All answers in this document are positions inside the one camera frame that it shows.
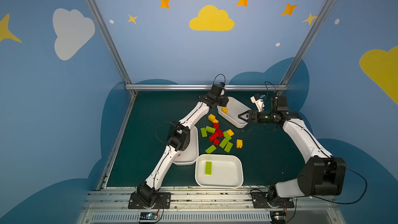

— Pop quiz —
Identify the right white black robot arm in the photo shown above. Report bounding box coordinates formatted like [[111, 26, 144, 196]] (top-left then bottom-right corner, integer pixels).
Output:
[[238, 94, 346, 207]]

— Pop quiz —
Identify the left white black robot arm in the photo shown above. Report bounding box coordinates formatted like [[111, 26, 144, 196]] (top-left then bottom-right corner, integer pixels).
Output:
[[136, 82, 229, 207]]

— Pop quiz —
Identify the white tray back right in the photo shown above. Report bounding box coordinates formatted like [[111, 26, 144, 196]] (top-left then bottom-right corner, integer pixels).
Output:
[[217, 96, 250, 129]]

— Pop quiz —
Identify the white tray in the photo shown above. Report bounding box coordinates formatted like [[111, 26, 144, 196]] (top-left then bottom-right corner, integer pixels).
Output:
[[173, 126, 199, 166], [217, 96, 250, 129], [195, 154, 244, 189]]

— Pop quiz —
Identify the yellow brick pair centre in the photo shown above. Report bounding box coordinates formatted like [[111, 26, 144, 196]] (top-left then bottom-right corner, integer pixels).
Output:
[[208, 114, 219, 123]]

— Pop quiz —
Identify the green studded brick centre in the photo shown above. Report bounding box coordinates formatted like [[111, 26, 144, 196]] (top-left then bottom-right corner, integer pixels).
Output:
[[223, 131, 232, 141]]

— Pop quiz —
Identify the red square brick centre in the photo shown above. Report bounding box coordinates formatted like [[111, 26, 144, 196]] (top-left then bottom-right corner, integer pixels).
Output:
[[216, 129, 224, 138]]

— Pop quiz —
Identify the green brick low middle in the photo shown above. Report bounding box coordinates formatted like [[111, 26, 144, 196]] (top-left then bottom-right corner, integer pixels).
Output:
[[219, 138, 229, 149]]

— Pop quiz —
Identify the green brick low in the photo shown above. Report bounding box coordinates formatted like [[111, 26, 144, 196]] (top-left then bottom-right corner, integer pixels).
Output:
[[219, 138, 229, 149], [205, 145, 217, 154], [224, 142, 233, 153]]

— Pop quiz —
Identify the red long brick centre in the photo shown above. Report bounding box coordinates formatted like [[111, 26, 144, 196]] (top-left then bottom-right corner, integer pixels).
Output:
[[209, 132, 218, 142]]

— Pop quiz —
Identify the green brick low right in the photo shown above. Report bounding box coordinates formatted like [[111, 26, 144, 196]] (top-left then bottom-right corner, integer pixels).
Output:
[[224, 142, 233, 153]]

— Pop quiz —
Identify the green brick upturned left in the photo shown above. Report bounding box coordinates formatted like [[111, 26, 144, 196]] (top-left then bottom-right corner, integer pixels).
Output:
[[201, 128, 208, 138]]

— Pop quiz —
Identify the green brick low left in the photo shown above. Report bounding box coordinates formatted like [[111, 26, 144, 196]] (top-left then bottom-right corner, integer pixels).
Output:
[[205, 145, 217, 154]]

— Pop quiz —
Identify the white tray front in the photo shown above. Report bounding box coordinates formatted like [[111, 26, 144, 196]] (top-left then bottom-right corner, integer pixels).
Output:
[[195, 154, 244, 189]]

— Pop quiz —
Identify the white tray left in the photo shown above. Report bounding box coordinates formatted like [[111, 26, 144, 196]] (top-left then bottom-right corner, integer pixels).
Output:
[[173, 126, 199, 166]]

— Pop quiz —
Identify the right controller board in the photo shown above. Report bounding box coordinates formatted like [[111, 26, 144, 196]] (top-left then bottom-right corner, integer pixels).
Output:
[[270, 212, 287, 224]]

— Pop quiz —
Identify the controller board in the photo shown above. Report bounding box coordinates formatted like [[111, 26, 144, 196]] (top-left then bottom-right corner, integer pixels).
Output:
[[270, 212, 287, 224], [138, 212, 159, 224]]

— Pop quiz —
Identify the left controller board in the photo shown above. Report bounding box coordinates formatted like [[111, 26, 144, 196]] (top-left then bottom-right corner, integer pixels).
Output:
[[138, 212, 159, 224]]

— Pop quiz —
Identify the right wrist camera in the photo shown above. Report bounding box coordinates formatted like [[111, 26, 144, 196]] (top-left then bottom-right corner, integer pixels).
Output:
[[250, 94, 265, 112]]

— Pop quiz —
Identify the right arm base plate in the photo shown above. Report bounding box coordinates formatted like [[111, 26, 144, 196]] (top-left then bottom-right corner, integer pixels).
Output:
[[249, 190, 295, 208]]

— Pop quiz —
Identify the aluminium frame back bar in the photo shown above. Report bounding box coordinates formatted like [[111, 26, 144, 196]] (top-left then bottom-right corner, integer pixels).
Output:
[[125, 84, 288, 91]]

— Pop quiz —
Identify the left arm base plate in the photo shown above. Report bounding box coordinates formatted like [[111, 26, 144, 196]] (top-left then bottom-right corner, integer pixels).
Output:
[[127, 192, 171, 209]]

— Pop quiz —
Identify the aluminium frame right post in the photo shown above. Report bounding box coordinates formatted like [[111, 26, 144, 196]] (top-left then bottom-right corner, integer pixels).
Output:
[[280, 0, 337, 86]]

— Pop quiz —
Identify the aluminium frame post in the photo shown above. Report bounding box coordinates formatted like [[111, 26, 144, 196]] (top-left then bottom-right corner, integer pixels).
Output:
[[72, 0, 133, 85], [280, 0, 337, 86]]

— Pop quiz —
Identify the aluminium front rail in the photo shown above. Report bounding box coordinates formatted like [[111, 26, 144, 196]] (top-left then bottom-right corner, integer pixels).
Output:
[[77, 186, 345, 224]]

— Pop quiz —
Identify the aluminium frame left post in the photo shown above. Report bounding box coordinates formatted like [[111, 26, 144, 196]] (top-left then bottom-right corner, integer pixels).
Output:
[[72, 0, 133, 85]]

